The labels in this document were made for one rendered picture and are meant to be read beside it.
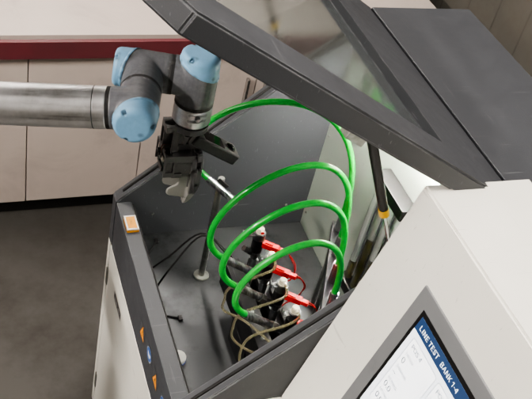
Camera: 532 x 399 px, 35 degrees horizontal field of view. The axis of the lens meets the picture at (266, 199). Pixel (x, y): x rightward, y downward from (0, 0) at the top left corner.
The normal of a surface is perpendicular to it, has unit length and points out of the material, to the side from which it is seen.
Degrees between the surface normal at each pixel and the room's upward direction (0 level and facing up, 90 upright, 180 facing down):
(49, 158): 90
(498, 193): 0
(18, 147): 90
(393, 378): 76
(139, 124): 90
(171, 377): 0
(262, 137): 90
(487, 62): 0
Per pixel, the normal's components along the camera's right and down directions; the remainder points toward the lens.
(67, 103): 0.05, -0.04
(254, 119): 0.30, 0.66
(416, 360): -0.86, -0.12
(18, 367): 0.19, -0.75
